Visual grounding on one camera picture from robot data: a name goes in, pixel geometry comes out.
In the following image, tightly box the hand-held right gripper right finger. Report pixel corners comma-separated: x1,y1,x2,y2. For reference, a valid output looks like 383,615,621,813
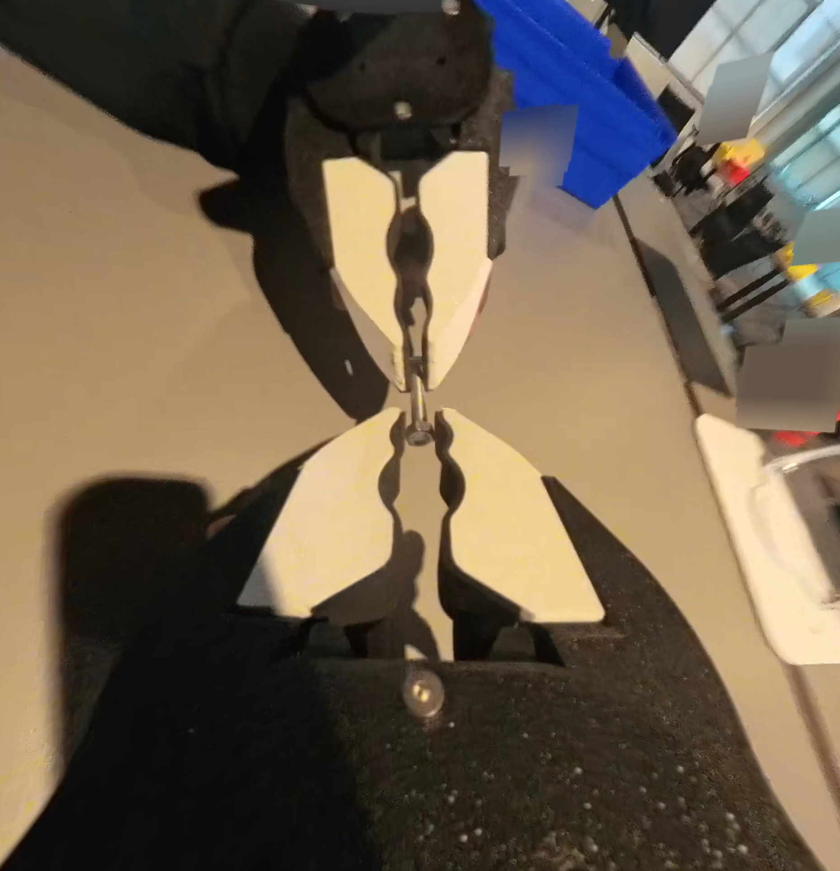
434,407,606,657

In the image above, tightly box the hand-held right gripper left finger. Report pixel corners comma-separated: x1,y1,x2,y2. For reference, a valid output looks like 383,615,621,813
236,408,407,657

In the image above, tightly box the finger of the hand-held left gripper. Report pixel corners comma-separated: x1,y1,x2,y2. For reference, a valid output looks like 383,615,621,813
321,157,409,393
419,150,494,392

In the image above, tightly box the person's left forearm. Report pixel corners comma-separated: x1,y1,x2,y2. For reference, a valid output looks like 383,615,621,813
0,0,332,171

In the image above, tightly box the blue plastic bin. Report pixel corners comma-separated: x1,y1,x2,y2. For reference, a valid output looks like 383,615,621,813
474,0,680,210

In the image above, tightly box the white base board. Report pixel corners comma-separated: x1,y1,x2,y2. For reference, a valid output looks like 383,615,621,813
693,412,840,666

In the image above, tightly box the black desk mat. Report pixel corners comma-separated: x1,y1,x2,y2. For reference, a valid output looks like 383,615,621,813
636,240,738,400

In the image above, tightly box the clear acrylic stand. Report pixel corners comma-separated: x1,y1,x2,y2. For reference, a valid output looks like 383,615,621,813
745,442,840,615

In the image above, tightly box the black chair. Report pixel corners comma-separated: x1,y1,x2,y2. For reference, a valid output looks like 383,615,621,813
691,182,796,281

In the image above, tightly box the yellow red storage bin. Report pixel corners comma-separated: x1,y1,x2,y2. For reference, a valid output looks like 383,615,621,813
715,139,765,172

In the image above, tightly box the large window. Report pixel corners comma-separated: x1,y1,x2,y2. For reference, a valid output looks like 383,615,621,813
670,0,840,206

